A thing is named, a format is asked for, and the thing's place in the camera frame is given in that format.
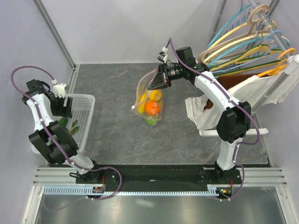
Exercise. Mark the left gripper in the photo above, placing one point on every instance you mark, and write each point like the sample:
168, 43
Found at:
63, 111

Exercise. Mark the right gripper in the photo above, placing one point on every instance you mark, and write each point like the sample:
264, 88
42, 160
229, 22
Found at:
161, 78

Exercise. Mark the clear zip top bag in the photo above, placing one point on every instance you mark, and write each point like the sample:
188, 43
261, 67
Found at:
141, 88

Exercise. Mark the orange fruit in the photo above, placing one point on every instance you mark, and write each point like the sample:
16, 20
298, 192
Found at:
152, 108

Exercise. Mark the yellow banana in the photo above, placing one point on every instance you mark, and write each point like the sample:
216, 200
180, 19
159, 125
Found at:
141, 105

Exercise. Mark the green custard apple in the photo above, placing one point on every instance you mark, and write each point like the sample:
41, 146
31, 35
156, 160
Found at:
151, 121

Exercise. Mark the yellow pear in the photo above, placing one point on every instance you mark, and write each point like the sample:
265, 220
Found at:
155, 95

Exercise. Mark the green cucumber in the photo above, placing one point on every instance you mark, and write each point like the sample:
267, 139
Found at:
63, 121

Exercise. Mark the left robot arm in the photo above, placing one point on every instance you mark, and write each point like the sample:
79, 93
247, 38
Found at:
50, 138

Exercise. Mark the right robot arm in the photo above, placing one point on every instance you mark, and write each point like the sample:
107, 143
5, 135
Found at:
234, 121

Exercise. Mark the white plastic basket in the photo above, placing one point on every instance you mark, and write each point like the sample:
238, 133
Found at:
82, 110

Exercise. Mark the green leaf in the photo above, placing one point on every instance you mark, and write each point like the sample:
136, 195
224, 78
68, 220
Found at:
74, 128

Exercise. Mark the brown box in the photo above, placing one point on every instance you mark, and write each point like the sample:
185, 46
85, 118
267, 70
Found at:
230, 81

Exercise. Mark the white cloth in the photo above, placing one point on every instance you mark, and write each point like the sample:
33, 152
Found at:
250, 90

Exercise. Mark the yellow hanger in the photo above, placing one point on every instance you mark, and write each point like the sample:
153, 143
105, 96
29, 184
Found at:
260, 47

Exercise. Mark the green hanger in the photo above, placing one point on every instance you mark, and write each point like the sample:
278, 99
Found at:
261, 58

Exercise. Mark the light blue hanger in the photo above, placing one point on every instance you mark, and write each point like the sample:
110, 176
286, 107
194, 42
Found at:
261, 39

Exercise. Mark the beige wooden hanger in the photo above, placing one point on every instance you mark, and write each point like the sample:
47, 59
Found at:
235, 37

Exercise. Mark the orange hanger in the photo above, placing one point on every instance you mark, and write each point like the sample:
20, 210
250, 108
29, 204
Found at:
281, 64

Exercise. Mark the white clothes rack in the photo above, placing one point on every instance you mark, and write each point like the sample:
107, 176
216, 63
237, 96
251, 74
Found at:
268, 26

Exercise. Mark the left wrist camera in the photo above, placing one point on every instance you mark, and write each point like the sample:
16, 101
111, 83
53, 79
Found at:
59, 90

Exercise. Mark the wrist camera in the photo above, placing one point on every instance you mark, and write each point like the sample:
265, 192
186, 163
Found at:
162, 56
59, 90

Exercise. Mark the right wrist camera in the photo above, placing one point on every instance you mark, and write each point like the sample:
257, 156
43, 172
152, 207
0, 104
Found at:
162, 56

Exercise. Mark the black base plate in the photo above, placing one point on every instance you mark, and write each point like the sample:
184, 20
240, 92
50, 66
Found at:
160, 178

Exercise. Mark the white cable duct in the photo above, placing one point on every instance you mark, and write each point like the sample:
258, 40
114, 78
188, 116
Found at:
100, 190

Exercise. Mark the aluminium frame post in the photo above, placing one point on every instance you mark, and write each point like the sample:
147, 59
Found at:
54, 32

